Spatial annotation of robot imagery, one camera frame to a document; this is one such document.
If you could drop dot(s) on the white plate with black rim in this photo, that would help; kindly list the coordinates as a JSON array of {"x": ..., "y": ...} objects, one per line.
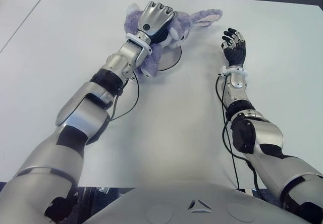
[{"x": 170, "y": 60}]

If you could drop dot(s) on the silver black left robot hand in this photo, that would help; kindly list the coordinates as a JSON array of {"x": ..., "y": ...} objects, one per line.
[{"x": 154, "y": 19}]

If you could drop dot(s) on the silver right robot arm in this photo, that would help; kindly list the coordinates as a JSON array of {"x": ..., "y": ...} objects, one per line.
[{"x": 270, "y": 135}]

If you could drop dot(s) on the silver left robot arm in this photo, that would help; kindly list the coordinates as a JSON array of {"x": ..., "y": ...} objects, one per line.
[{"x": 83, "y": 113}]

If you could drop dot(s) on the purple plush bunny doll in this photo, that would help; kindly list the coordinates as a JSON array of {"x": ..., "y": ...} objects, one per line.
[{"x": 184, "y": 22}]

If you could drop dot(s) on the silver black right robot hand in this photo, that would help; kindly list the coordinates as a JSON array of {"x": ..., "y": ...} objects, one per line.
[{"x": 236, "y": 52}]

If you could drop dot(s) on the grey robot torso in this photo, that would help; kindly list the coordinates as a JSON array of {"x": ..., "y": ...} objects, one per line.
[{"x": 164, "y": 201}]

